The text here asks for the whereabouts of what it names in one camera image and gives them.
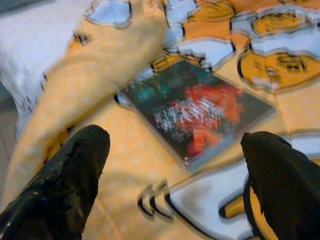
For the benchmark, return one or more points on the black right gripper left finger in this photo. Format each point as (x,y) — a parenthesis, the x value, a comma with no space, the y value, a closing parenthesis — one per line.
(62,185)

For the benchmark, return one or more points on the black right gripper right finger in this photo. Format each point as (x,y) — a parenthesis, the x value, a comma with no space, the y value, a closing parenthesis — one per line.
(290,190)

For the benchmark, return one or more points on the dark book with red cover art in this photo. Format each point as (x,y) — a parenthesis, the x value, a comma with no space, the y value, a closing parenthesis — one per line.
(200,112)

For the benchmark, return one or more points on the yellow cartoon print blanket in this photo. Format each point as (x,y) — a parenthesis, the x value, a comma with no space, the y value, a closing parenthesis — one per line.
(125,155)

